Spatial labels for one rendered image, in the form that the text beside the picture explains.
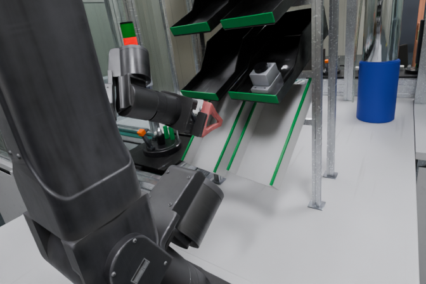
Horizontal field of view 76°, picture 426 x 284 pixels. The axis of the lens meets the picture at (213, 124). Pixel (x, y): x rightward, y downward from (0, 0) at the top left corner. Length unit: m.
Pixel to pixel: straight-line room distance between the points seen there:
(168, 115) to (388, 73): 1.06
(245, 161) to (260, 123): 0.11
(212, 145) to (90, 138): 0.62
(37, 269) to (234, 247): 0.48
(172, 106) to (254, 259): 0.39
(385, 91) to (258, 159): 0.82
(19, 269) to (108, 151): 0.73
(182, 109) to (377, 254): 0.51
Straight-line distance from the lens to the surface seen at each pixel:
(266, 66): 0.59
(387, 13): 1.35
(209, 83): 0.74
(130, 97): 0.46
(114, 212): 0.19
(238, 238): 0.73
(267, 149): 0.70
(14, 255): 0.95
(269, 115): 0.74
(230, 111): 0.79
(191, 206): 0.27
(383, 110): 1.41
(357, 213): 0.83
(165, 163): 0.88
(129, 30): 1.12
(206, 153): 0.78
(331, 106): 0.87
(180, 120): 0.51
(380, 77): 1.37
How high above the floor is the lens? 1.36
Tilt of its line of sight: 19 degrees down
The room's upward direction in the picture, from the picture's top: 8 degrees counter-clockwise
